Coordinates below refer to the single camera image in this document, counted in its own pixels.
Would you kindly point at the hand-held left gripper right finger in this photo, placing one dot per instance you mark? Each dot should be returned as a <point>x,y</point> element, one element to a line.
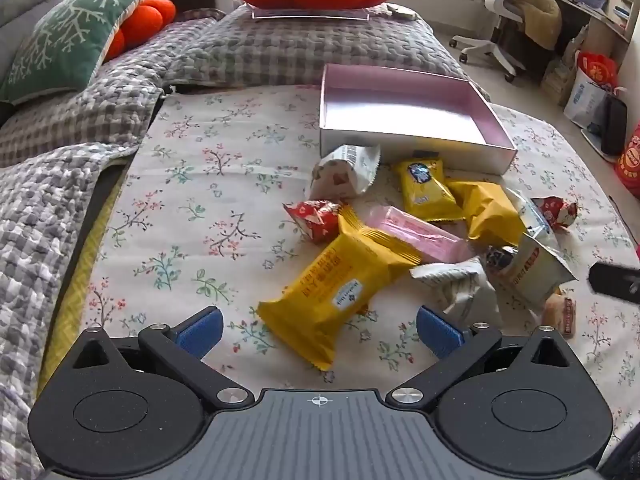
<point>440,334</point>

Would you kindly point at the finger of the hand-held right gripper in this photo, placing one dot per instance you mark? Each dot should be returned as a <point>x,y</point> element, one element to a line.
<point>617,282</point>

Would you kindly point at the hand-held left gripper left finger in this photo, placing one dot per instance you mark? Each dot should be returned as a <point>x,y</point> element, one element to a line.
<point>200,334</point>

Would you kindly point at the crinkled white snack packet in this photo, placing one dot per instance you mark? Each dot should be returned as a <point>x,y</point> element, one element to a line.
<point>465,290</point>

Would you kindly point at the small brown candy packet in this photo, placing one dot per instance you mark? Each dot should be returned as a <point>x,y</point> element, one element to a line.
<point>560,312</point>

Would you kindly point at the white orange-label snack packet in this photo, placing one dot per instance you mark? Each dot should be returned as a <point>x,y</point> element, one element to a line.
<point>535,270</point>

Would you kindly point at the pink snack packet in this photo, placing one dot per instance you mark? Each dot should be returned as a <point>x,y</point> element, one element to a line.
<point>425,240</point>

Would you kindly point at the small dark blue snack packet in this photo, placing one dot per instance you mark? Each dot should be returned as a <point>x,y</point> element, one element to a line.
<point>500,257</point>

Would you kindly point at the red candy packet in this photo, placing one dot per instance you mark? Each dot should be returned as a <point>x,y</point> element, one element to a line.
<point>552,210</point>
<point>312,217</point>

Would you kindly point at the large yellow snack packet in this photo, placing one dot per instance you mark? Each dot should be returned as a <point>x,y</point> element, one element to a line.
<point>325,290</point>

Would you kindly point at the plain golden snack packet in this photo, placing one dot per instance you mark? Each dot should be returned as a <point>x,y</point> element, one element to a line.
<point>487,210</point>

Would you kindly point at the yellow blue-label snack packet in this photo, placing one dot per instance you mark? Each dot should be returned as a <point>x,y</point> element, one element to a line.
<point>425,195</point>

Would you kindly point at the white printed snack packet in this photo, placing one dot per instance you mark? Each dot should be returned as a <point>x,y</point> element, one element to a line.
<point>340,175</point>

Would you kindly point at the pink cardboard box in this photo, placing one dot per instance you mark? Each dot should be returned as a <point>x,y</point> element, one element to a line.
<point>400,105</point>

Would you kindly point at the red plastic bag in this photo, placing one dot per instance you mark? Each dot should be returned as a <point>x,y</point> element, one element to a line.
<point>630,160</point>

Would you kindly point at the yellow woven mat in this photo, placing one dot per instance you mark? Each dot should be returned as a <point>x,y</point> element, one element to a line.
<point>82,285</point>

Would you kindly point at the white floor tray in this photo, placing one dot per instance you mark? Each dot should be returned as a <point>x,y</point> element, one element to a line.
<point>595,142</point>

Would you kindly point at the floral tablecloth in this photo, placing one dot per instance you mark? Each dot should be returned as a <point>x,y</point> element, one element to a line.
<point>200,185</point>

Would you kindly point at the black speaker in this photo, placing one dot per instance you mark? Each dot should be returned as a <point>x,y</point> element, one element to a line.
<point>613,125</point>

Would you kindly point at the white blue-print bag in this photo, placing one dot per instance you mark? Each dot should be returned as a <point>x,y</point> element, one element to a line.
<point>585,100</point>

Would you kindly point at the stack of papers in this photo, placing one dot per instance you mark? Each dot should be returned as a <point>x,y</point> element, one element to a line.
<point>557,82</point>

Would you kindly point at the red gift bag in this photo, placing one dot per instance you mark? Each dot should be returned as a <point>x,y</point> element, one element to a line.
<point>597,67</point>

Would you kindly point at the wooden desk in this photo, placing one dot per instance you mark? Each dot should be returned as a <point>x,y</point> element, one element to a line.
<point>600,15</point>

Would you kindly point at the tan padded coat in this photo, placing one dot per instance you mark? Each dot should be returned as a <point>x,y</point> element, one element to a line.
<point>540,10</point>

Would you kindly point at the grey checked blanket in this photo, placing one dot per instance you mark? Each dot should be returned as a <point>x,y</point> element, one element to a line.
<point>250,55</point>

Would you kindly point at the small orange pumpkin cushion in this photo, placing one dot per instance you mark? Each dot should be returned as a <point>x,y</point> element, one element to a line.
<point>142,22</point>

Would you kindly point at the green leaf-pattern cushion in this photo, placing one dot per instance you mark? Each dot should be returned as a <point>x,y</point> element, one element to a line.
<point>65,45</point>

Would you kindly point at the white wrapped packet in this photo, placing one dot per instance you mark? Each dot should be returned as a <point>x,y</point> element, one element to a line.
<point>402,11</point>

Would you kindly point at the clear plastic tray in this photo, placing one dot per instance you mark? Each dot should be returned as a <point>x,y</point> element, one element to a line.
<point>310,14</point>

